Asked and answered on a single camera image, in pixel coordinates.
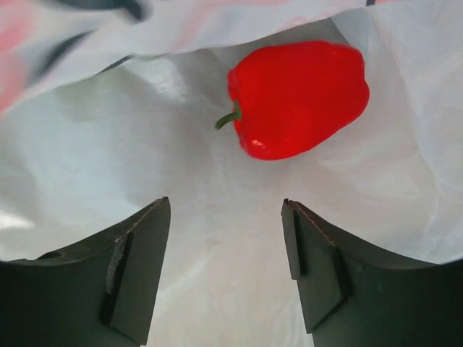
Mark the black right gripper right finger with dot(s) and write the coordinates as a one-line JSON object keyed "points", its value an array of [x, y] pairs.
{"points": [[354, 293]]}

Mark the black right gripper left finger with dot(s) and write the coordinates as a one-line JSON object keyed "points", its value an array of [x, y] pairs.
{"points": [[100, 291]]}

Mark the fake red bell pepper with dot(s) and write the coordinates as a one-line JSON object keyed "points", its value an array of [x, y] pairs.
{"points": [[288, 99]]}

